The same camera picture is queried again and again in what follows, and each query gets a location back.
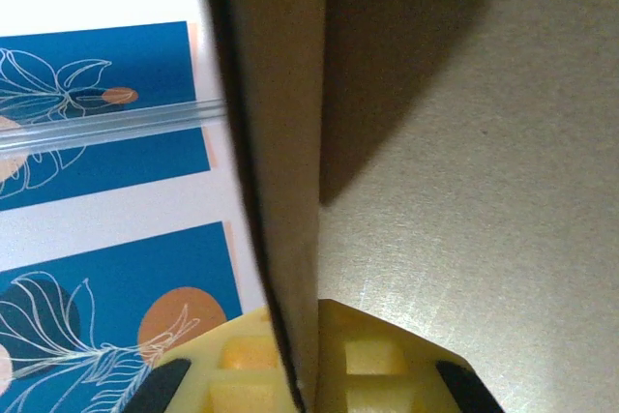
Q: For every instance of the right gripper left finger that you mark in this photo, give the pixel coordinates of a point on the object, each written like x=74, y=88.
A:
x=232, y=374

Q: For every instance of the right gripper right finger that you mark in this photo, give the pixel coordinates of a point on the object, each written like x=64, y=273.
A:
x=377, y=374

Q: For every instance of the brown cardboard box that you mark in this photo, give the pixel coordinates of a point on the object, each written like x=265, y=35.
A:
x=483, y=190

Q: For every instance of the aluminium frame post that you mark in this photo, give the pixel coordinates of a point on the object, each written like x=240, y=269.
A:
x=97, y=127

